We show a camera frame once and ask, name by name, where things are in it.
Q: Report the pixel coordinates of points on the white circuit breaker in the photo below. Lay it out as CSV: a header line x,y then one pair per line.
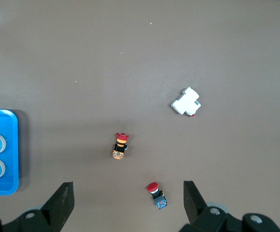
x,y
185,102

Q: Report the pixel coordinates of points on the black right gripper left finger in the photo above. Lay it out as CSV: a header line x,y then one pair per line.
x,y
57,205

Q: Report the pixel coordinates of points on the red mushroom push button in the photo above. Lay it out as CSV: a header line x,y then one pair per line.
x,y
152,187

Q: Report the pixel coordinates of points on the red yellow emergency stop button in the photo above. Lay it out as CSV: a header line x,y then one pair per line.
x,y
120,145

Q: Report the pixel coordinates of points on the blue plastic tray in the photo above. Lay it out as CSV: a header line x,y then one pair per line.
x,y
9,125

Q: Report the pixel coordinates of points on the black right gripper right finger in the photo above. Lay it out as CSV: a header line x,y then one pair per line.
x,y
195,207

